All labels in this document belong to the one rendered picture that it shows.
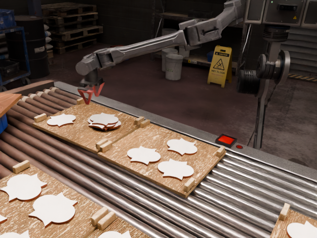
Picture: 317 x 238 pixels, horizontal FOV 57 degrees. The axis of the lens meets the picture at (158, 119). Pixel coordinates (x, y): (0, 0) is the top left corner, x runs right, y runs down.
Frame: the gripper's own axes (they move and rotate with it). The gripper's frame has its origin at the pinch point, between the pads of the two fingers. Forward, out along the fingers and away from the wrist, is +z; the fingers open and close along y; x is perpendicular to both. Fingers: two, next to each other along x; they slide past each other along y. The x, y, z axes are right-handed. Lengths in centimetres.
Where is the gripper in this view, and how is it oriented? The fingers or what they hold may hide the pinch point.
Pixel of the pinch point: (92, 98)
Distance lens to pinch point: 138.8
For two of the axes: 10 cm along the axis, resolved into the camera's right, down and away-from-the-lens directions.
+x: -9.7, -1.7, 2.0
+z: -0.7, 8.9, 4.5
